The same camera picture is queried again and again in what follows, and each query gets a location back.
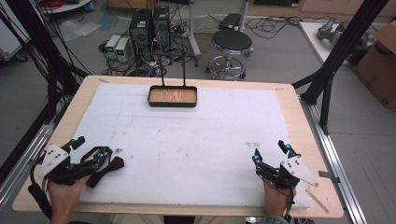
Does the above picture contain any white foam mat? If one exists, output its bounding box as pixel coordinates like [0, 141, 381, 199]
[69, 81, 311, 210]

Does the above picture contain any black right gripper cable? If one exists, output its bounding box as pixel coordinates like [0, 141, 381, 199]
[260, 174, 297, 224]

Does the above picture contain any white power supply box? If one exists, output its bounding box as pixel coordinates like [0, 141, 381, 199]
[105, 34, 121, 60]
[115, 36, 132, 63]

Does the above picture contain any tangle of floor cables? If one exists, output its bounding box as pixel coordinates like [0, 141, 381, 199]
[244, 14, 335, 41]

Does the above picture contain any brown cardboard box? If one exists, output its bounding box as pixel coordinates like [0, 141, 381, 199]
[352, 20, 396, 110]

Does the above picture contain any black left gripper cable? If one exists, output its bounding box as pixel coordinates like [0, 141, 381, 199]
[27, 154, 54, 220]

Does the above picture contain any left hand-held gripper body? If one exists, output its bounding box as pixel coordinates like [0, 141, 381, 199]
[37, 143, 101, 187]

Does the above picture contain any thin wooden stick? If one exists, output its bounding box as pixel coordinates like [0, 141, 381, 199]
[305, 188, 331, 215]

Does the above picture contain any person's right hand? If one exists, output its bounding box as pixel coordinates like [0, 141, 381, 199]
[262, 179, 297, 217]

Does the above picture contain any black flat device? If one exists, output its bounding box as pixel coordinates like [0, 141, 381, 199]
[218, 12, 243, 31]

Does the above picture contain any black tray with hanger stand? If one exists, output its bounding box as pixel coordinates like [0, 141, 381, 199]
[147, 52, 199, 109]

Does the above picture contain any aluminium rail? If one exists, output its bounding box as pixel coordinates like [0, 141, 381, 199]
[0, 118, 68, 213]
[299, 94, 369, 224]

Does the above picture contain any black round stool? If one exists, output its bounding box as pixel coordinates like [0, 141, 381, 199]
[205, 29, 254, 80]

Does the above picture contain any black frame stand with cables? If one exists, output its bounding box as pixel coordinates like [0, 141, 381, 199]
[0, 0, 92, 125]

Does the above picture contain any person's left hand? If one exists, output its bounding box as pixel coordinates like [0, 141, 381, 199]
[47, 174, 92, 218]

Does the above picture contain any dark brown bow tie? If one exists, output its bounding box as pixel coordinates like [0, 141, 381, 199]
[79, 146, 125, 189]

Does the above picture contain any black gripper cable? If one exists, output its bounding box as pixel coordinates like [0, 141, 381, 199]
[260, 174, 297, 224]
[27, 154, 54, 220]

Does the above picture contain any clear plastic sheet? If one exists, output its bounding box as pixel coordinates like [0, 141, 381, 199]
[57, 18, 102, 42]

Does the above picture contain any round white table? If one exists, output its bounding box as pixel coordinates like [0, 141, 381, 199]
[39, 0, 93, 15]

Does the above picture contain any black metal frame stand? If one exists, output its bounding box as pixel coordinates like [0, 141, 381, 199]
[291, 0, 390, 136]

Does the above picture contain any black computer tower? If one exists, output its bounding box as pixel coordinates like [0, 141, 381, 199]
[151, 5, 172, 49]
[128, 8, 153, 56]

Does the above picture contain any grey desk leg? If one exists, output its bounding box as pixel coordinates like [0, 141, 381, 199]
[237, 0, 252, 32]
[185, 0, 203, 67]

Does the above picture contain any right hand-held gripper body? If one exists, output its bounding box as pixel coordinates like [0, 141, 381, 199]
[255, 154, 319, 189]

